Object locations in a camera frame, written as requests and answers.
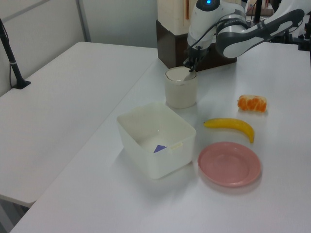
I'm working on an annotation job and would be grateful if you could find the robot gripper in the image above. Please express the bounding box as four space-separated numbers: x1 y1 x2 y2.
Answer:
183 21 216 73

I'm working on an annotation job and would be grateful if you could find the beige trash can with lid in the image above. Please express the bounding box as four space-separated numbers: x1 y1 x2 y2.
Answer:
164 67 198 109

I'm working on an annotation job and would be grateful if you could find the dark brown drawer cabinet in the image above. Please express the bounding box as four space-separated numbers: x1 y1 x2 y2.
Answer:
155 19 238 73

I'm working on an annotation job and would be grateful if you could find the cream toy cabinet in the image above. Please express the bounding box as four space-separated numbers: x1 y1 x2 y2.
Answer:
157 0 195 36

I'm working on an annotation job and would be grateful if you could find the yellow toy banana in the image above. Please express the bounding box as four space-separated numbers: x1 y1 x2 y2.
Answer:
203 117 255 144

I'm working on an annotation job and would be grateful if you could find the peeled orange toy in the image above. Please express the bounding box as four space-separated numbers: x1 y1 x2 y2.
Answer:
237 94 268 114

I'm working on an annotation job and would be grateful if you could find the black vertical pole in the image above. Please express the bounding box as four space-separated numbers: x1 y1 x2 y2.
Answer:
254 0 263 22

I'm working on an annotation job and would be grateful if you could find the purple card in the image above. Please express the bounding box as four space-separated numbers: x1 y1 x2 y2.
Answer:
153 144 169 154

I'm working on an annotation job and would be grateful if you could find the white plastic storage box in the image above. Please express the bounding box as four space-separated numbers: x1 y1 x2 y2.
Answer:
116 101 196 180

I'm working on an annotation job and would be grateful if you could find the pink plastic plate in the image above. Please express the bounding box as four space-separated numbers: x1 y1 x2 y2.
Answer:
197 141 262 187

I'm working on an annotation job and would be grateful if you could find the black table clamp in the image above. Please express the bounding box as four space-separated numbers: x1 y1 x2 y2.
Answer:
296 17 311 51

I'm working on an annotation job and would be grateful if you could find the grey partition frame post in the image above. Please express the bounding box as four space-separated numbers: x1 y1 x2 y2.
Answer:
75 0 92 43

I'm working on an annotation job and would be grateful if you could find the black camera stand pole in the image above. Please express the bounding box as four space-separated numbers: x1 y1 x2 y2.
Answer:
0 18 32 89

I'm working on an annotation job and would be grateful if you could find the black cable on stand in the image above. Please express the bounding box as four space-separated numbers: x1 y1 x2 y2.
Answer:
8 63 15 88

